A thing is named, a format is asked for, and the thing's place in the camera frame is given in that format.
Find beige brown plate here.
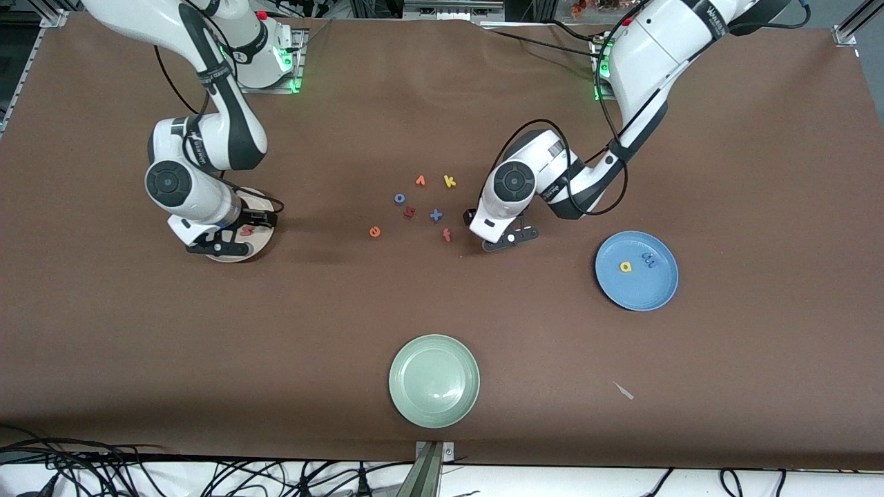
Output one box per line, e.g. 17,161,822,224
207,188,277,263

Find pale green plate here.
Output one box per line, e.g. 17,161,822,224
388,334,481,429

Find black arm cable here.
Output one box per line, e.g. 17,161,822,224
483,0,812,217
153,0,285,215

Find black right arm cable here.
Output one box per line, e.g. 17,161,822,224
153,0,285,215

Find aluminium corner post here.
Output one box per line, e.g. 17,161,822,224
832,0,884,48

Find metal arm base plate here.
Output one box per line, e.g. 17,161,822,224
593,35,619,103
230,28,306,95

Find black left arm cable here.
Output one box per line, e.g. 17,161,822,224
483,0,812,217

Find blue plate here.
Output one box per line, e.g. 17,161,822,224
595,231,680,312

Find metal table edge bracket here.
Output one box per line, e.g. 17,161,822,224
413,440,455,497

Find black cable on table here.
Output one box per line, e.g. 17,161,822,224
480,19,612,61

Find aluminium frame profile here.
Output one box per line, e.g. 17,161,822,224
404,0,505,21

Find brown table cover sheet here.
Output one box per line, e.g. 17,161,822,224
0,12,884,471

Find tangled black floor cables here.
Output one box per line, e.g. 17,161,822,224
0,425,415,497

